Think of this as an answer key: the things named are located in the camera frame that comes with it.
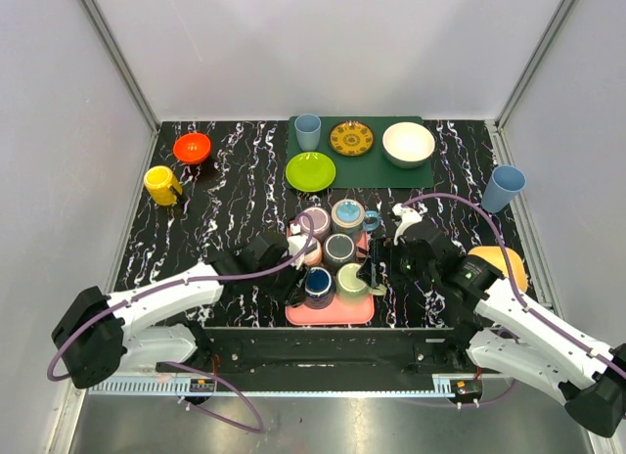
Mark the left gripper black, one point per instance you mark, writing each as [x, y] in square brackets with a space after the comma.
[291, 285]

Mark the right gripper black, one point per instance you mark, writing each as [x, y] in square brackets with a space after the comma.
[381, 250]

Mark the navy blue mug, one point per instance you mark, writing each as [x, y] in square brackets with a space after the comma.
[319, 288]

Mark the light green mug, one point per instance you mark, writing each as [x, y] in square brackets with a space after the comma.
[350, 289]

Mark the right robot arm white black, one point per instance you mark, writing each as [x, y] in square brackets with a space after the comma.
[498, 328]

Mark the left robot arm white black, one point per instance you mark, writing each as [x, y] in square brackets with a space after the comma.
[147, 328]

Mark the grey mug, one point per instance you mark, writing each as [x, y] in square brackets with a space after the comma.
[340, 249]

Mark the pink mug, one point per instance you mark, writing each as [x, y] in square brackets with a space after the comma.
[314, 254]

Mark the light blue mug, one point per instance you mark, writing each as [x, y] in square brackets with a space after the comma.
[349, 217]

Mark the purple mug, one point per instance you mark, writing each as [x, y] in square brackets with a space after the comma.
[316, 220]

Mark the yellow mug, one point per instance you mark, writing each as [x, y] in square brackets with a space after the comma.
[162, 185]

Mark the pink tray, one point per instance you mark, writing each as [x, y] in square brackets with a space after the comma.
[337, 313]

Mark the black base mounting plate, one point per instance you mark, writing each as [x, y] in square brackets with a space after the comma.
[234, 350]

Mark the dark green mat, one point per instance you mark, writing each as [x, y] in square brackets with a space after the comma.
[372, 170]

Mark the lime green plate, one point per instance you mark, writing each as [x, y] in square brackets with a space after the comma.
[310, 172]

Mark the yellow orange bowl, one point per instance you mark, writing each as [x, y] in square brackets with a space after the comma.
[494, 256]

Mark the white bowl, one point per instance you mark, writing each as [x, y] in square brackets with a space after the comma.
[408, 144]

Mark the yellow patterned plate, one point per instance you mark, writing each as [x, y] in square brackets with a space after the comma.
[351, 138]

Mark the blue cup on mat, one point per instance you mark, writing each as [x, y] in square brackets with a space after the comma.
[307, 128]

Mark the blue cup at right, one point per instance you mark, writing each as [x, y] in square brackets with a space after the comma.
[505, 183]

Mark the red bowl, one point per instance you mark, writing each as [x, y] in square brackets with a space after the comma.
[192, 148]

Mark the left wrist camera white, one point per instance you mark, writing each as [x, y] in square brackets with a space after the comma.
[297, 245]

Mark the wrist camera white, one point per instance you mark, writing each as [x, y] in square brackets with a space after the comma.
[297, 245]
[406, 217]

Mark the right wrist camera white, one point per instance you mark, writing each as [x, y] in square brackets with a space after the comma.
[406, 217]

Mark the front aluminium rail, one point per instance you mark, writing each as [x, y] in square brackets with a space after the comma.
[297, 381]

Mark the right aluminium frame post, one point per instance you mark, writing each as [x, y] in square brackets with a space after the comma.
[540, 52]

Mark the aluminium frame post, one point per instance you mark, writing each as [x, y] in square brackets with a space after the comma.
[540, 52]
[104, 32]

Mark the left aluminium frame post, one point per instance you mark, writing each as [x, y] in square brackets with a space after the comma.
[104, 32]

